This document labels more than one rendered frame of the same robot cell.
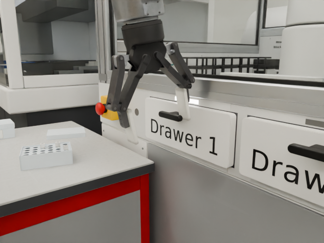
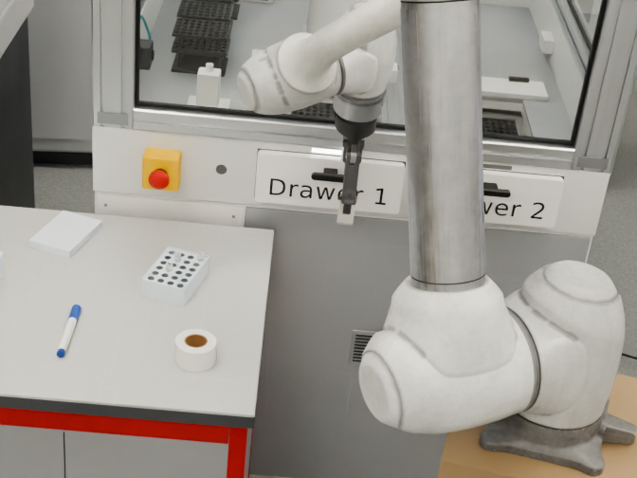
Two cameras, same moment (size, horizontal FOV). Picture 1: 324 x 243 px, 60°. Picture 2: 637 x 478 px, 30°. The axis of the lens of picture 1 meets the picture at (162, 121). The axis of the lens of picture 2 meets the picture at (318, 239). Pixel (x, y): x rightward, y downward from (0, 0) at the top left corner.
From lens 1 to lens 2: 199 cm
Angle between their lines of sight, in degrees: 53
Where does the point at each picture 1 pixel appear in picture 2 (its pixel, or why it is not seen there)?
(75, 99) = not seen: outside the picture
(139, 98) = (229, 151)
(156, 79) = (277, 128)
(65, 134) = (85, 237)
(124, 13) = (367, 118)
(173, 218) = (297, 286)
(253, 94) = not seen: hidden behind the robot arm
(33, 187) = (246, 312)
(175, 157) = (306, 216)
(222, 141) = (392, 191)
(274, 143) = not seen: hidden behind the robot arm
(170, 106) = (313, 162)
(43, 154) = (195, 275)
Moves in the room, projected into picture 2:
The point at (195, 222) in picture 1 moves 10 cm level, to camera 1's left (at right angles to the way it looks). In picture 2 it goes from (337, 279) to (307, 298)
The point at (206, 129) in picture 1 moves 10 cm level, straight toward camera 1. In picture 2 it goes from (371, 182) to (407, 204)
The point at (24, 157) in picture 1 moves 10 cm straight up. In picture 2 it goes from (186, 289) to (188, 242)
